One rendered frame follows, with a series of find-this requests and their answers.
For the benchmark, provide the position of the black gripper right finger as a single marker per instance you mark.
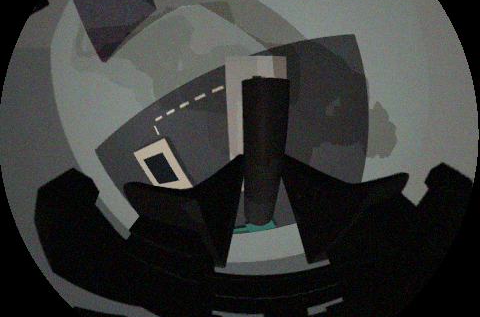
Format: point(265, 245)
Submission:
point(325, 207)

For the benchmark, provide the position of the green flat paddle-shaped tool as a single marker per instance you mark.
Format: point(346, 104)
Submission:
point(253, 228)

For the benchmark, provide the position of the beige tile with black rectangle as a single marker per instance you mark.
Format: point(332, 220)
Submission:
point(160, 164)

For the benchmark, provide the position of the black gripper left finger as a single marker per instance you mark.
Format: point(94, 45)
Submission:
point(210, 208)

